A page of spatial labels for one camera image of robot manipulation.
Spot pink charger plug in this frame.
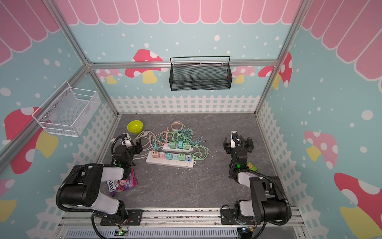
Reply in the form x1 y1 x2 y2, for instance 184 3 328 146
151 151 160 158

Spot green charger plug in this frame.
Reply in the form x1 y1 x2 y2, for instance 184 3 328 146
183 142 191 150
169 142 177 149
178 153 187 161

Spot green charging cables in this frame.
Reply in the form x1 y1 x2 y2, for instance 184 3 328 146
153 125 210 162

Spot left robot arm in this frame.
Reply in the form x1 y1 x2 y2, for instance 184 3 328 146
56 133 143 225

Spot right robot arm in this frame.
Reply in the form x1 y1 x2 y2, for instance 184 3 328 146
221 131 292 226

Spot small white power strip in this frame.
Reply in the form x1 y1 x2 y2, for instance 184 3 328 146
162 143 193 153

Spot large white power strip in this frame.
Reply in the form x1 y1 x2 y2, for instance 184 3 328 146
146 151 196 169

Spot green snack packet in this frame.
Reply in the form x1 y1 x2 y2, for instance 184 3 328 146
247 162 258 172

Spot green plastic bowl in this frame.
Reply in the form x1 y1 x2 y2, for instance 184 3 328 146
127 120 143 134

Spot purple candy bag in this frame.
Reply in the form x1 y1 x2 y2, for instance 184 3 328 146
106 169 138 197

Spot roll of tape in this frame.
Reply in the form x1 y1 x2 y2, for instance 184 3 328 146
171 121 184 132

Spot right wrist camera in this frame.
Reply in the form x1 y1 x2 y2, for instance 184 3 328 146
230 131 239 148

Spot white coiled power cord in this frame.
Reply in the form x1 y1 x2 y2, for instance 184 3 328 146
111 130 163 159

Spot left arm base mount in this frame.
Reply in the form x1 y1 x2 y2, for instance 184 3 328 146
100 209 144 226

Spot white mesh wall basket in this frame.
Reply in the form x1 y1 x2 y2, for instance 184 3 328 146
32 82 101 137

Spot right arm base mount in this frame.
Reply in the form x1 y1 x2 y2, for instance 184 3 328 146
220 207 258 225

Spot black mesh wall basket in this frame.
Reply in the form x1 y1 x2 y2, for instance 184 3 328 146
169 56 233 91

